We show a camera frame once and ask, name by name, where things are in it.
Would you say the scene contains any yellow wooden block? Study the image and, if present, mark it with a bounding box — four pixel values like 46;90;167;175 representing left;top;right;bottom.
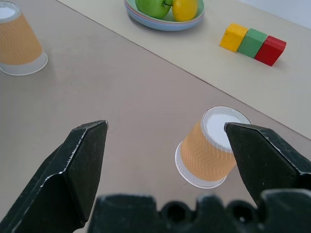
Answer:
219;23;249;53

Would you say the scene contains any green apple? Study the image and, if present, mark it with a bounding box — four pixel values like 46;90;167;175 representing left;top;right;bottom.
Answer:
135;0;173;20

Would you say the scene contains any orange ribbed paper cup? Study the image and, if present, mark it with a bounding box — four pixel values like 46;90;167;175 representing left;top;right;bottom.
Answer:
174;105;252;190
0;0;49;76

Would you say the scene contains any stack of pastel bowls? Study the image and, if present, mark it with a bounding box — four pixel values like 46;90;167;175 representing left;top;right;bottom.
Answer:
125;4;205;32

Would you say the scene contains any red wooden block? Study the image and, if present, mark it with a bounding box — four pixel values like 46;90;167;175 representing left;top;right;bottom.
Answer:
254;35;287;67

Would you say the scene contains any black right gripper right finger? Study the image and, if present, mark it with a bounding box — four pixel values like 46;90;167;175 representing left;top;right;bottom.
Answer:
224;122;311;209

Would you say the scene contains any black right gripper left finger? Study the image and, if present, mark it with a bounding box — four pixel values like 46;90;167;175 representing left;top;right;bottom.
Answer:
0;119;109;233

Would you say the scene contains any green wooden block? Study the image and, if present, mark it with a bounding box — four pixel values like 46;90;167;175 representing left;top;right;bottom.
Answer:
237;28;268;59

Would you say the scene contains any yellow lemon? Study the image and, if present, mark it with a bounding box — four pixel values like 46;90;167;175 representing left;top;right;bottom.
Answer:
172;0;199;22

